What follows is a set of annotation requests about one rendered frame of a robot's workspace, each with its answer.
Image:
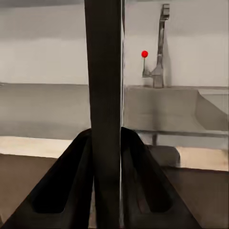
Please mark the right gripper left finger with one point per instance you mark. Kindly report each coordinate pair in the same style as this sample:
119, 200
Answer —
62, 198

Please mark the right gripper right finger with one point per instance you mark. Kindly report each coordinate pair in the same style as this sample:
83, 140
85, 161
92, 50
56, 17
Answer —
167, 209

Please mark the poster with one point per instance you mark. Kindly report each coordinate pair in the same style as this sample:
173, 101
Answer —
105, 39

